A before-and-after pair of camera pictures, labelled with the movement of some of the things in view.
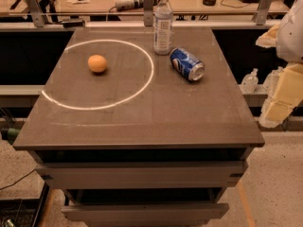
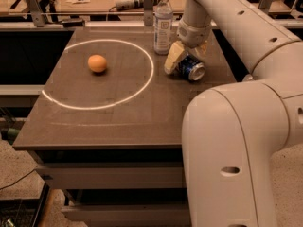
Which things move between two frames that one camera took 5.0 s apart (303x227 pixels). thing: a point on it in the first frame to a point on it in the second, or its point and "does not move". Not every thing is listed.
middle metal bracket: [148, 5] does not move
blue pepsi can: [187, 64] does not move
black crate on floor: [22, 212] does not move
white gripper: [293, 37] to [193, 35]
